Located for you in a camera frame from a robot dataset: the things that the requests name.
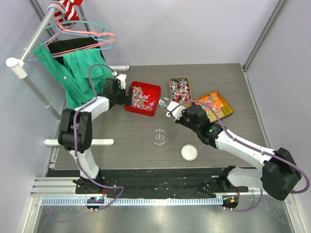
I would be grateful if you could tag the green clothes hanger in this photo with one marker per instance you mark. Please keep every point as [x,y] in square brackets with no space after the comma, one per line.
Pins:
[82,27]

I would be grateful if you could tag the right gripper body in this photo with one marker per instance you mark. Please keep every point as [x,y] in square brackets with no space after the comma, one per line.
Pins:
[184,121]

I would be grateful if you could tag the red white striped garment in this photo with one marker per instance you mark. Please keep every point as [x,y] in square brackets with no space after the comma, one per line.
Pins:
[70,12]

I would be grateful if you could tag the gold rectangular tin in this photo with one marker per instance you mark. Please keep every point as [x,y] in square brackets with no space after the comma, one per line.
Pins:
[180,89]

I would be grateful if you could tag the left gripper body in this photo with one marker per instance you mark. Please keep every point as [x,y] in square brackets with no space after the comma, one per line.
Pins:
[120,94]

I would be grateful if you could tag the pink clothes hanger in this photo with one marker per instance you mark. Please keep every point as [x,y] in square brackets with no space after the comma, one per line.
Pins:
[105,42]

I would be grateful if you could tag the black garment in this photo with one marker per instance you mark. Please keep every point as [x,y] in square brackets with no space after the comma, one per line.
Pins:
[64,45]

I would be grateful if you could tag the white flat bar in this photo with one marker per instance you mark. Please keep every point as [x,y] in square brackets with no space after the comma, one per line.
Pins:
[95,142]

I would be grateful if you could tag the clear plastic round jar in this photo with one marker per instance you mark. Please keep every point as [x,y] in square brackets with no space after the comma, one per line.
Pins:
[159,138]

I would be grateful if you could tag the red square candy box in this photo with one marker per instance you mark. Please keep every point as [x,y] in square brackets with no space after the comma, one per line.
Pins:
[145,98]

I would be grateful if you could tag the white rack foot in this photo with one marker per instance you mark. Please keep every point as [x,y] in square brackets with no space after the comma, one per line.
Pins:
[120,68]

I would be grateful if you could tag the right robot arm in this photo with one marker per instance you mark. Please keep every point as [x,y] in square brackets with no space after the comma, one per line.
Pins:
[275,170]

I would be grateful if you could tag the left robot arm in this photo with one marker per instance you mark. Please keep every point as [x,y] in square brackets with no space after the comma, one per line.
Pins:
[75,132]

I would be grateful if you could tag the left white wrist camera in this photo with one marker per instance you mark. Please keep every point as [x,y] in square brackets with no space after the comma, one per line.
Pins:
[121,78]

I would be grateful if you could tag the silver metal scoop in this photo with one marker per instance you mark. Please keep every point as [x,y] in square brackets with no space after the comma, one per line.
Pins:
[165,104]

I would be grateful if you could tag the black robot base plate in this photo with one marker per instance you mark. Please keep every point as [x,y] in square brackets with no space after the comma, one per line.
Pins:
[159,183]

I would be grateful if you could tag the white round jar lid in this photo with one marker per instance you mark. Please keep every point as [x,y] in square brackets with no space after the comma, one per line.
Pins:
[189,152]

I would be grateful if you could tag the green cloth garment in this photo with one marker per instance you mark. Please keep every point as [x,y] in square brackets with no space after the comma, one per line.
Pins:
[77,74]

